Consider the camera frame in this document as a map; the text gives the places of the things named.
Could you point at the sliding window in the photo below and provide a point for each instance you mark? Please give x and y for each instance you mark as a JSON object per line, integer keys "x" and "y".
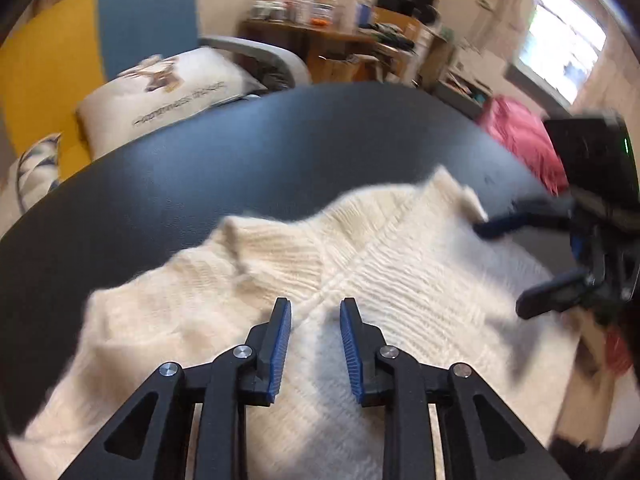
{"x": 565, "y": 45}

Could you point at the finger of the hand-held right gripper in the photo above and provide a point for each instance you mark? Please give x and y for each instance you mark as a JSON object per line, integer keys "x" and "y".
{"x": 555, "y": 292}
{"x": 525, "y": 215}

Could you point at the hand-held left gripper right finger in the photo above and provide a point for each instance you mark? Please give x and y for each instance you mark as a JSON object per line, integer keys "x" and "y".
{"x": 352, "y": 355}

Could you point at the oranges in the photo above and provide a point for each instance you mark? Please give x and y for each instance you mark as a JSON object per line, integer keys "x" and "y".
{"x": 318, "y": 21}

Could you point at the grey low cabinet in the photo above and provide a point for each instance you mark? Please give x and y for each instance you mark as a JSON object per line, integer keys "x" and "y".
{"x": 462, "y": 85}

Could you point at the cream curtain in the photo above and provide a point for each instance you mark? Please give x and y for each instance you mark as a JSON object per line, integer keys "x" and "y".
{"x": 510, "y": 15}

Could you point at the cluster of white jars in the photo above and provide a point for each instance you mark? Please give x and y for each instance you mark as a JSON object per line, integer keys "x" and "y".
{"x": 275, "y": 7}

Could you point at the grey yellow blue sofa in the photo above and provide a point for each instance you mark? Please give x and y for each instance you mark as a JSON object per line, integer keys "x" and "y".
{"x": 145, "y": 15}

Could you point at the wooden desk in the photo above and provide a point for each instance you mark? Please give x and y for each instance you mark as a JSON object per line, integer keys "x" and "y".
{"x": 325, "y": 42}

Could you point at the white deer print pillow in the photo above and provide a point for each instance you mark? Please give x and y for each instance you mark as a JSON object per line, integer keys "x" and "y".
{"x": 180, "y": 100}

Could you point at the stack of white boxes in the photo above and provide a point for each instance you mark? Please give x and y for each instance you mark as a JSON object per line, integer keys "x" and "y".
{"x": 318, "y": 5}

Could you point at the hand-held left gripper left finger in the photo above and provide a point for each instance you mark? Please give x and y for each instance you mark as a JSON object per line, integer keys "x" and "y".
{"x": 280, "y": 355}

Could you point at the pink quilt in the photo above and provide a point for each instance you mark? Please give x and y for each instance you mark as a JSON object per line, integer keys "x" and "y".
{"x": 525, "y": 145}

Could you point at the triangle patterned pillow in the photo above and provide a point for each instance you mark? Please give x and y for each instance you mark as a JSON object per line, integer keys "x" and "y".
{"x": 35, "y": 175}

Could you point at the pile of dark clothes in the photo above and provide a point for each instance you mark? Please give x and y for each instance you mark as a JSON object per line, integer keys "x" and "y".
{"x": 392, "y": 37}

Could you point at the white knit sweater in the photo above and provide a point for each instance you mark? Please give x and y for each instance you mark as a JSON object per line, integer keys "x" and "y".
{"x": 400, "y": 270}

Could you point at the brown paper bag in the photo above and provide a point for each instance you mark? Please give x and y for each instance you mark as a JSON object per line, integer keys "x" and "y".
{"x": 350, "y": 70}

